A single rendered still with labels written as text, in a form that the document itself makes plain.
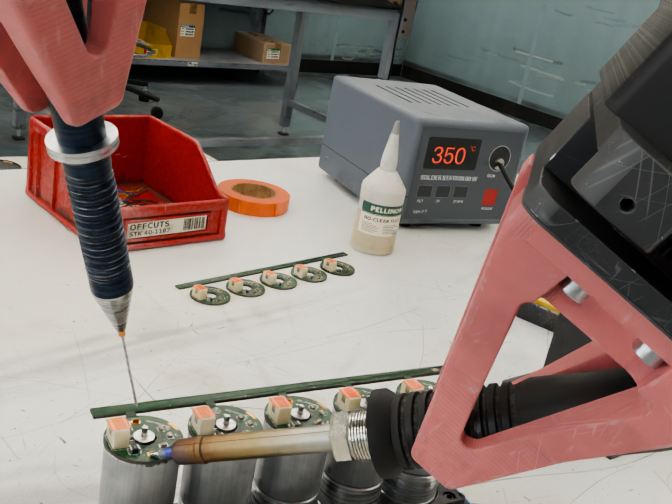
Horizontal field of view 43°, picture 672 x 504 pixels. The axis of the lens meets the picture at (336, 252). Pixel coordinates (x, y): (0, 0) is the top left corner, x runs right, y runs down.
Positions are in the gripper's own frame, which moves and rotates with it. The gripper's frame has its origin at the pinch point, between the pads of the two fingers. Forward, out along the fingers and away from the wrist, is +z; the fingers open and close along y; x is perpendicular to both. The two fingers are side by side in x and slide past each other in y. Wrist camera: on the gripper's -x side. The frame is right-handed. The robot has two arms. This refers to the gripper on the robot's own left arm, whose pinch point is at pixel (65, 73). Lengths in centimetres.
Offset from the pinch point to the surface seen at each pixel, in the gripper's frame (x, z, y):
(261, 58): -373, 196, 273
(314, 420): -5.7, 14.6, -2.3
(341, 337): -20.7, 25.9, 5.6
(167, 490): -0.6, 14.3, -0.1
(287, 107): -289, 173, 197
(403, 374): -11.0, 16.4, -3.1
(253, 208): -32.9, 28.8, 21.0
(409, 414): -3.0, 9.2, -7.1
